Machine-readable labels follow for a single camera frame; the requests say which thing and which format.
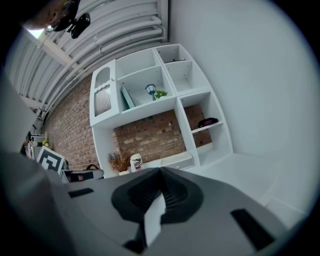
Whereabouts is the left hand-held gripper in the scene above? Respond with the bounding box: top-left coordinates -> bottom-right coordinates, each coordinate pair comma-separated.
36,145 -> 105,184

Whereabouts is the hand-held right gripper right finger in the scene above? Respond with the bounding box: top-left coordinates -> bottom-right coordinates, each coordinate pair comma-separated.
159,166 -> 204,225

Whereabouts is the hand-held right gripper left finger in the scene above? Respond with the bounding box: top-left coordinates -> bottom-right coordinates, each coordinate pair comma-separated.
111,166 -> 161,254

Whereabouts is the white box speaker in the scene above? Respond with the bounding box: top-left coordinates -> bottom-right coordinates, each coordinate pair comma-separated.
159,152 -> 195,171

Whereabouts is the patterned cup with white lid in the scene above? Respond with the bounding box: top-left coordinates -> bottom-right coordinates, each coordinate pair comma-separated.
129,153 -> 145,173

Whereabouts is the dried plant in white pot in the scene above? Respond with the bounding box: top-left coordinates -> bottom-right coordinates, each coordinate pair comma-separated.
107,151 -> 132,176

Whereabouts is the white desk with drawers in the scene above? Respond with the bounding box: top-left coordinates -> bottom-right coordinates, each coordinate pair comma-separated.
139,151 -> 310,227

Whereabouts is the white shelf unit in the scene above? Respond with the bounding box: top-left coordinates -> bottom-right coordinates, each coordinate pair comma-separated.
89,43 -> 235,179

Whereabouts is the white fluted glass cabinet door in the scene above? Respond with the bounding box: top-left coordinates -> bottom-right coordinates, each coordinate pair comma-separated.
89,59 -> 117,126

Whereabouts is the black pouch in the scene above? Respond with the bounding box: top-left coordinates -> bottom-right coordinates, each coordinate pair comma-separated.
197,117 -> 220,128

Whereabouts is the teal book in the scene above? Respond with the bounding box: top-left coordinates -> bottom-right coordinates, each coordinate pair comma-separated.
120,86 -> 136,111

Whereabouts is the green plant in white pot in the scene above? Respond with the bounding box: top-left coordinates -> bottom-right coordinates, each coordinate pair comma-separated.
154,89 -> 169,100

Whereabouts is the blue lantern ornament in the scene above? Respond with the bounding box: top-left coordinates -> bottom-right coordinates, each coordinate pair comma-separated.
145,84 -> 157,101

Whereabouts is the ceiling skylight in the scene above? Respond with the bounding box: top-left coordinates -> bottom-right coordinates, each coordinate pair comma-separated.
26,27 -> 46,40

